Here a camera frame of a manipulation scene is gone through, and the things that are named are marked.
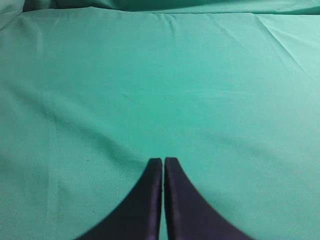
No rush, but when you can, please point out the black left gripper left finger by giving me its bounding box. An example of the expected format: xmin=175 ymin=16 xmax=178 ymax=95
xmin=79 ymin=158 xmax=163 ymax=240

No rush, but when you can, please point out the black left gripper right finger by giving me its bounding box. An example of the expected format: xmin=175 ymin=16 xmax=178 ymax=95
xmin=164 ymin=157 xmax=252 ymax=240

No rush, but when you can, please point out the green cloth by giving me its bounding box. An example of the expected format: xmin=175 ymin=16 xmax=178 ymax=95
xmin=0 ymin=0 xmax=320 ymax=240

